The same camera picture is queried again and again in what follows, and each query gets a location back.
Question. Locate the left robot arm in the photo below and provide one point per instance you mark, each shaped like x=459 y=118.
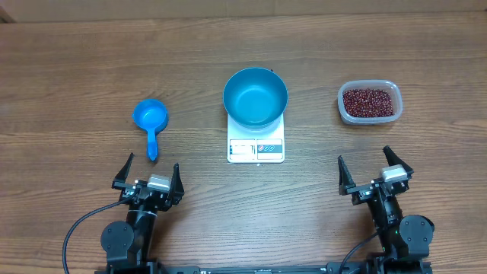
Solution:
x=127 y=243

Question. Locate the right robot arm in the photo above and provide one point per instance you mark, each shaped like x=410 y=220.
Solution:
x=405 y=240

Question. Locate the white digital kitchen scale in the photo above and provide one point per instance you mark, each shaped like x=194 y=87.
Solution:
x=256 y=146

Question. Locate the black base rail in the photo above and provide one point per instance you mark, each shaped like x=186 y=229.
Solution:
x=329 y=268

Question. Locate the red beans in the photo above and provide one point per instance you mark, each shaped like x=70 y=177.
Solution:
x=368 y=103

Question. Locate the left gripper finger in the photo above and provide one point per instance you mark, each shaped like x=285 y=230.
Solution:
x=176 y=187
x=124 y=172

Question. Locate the blue plastic measuring scoop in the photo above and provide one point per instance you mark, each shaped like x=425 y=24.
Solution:
x=151 y=115

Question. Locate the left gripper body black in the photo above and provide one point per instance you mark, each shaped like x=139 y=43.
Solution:
x=127 y=190

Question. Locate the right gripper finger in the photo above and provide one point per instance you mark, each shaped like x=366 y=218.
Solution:
x=393 y=159
x=345 y=179

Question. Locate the clear plastic food container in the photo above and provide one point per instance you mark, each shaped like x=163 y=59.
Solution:
x=385 y=85

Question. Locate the blue metal bowl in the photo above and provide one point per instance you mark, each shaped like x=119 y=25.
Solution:
x=255 y=97

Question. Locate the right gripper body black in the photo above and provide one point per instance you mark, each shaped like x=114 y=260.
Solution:
x=361 y=192

